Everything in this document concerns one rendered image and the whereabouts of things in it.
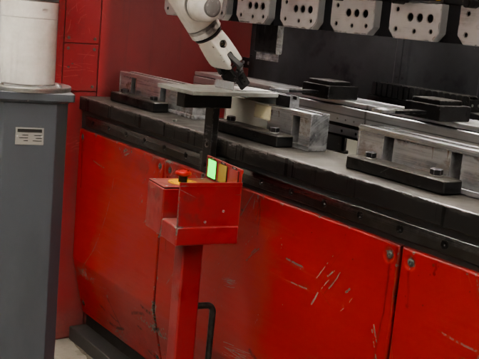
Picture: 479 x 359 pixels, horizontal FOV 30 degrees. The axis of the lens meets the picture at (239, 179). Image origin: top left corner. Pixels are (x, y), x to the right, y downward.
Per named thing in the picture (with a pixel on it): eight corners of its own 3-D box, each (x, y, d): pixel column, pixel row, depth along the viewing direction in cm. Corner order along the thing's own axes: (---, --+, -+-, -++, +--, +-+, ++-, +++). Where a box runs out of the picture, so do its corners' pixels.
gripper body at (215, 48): (227, 22, 225) (247, 58, 231) (204, 20, 234) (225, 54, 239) (206, 40, 223) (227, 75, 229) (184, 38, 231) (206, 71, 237)
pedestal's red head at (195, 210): (145, 225, 223) (150, 154, 219) (203, 223, 230) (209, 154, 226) (174, 246, 205) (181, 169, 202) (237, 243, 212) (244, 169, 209)
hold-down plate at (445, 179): (344, 167, 203) (346, 154, 203) (362, 167, 206) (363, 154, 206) (443, 195, 179) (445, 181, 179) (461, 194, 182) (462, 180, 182)
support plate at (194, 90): (157, 86, 234) (157, 82, 234) (239, 89, 249) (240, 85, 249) (192, 95, 220) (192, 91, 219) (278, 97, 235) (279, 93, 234)
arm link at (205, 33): (222, 14, 225) (228, 24, 226) (204, 13, 232) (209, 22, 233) (199, 35, 222) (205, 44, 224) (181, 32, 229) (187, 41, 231)
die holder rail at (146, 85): (117, 98, 307) (120, 70, 306) (133, 98, 311) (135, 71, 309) (193, 119, 267) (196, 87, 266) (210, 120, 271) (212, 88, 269)
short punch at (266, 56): (253, 58, 245) (256, 23, 243) (259, 58, 246) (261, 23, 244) (274, 62, 236) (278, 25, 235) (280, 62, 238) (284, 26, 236)
